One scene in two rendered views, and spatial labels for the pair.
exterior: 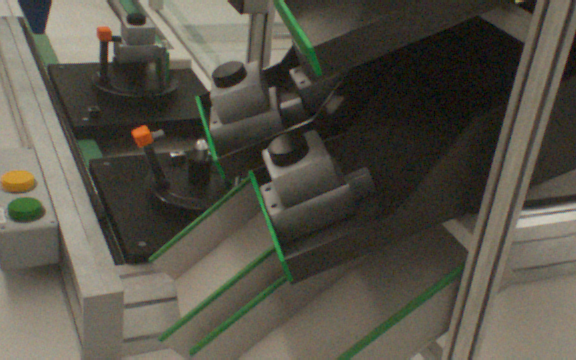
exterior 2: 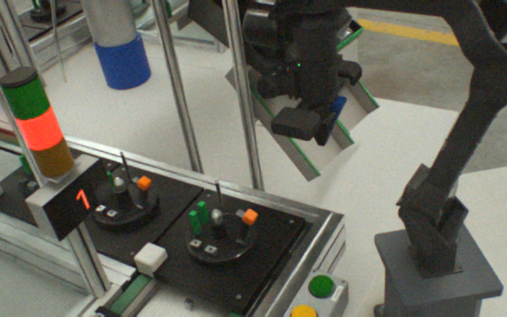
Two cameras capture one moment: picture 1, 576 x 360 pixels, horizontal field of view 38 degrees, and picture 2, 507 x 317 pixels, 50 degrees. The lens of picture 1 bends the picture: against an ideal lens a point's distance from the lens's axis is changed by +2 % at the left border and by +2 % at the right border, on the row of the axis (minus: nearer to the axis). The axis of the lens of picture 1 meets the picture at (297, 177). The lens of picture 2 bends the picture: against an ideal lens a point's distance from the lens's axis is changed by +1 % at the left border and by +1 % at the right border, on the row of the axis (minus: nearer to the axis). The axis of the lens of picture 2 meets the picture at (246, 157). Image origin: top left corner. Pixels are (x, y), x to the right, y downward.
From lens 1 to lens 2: 1.49 m
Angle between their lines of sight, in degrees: 91
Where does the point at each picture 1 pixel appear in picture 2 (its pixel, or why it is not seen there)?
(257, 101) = not seen: hidden behind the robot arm
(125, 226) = (287, 237)
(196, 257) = (300, 165)
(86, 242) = (308, 252)
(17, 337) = (361, 283)
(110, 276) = (322, 218)
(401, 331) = not seen: hidden behind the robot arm
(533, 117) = not seen: outside the picture
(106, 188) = (263, 272)
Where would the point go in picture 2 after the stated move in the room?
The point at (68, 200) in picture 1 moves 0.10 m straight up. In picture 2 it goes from (286, 291) to (280, 252)
